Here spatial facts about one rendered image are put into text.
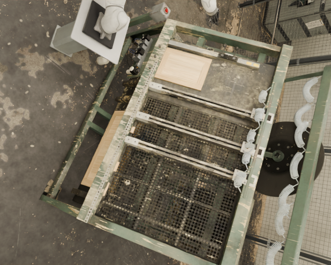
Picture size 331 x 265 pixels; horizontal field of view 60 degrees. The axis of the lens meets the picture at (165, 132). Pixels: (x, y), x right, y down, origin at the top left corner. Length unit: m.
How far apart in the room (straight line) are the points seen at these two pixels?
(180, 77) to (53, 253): 2.33
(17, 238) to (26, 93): 1.45
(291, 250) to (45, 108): 2.65
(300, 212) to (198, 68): 1.60
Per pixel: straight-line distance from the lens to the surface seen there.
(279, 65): 3.00
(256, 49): 3.19
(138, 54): 2.99
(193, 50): 3.05
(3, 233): 3.30
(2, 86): 3.12
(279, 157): 2.97
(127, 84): 3.44
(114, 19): 2.56
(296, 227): 2.70
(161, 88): 2.79
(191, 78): 2.89
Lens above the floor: 2.98
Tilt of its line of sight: 44 degrees down
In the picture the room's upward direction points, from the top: 93 degrees clockwise
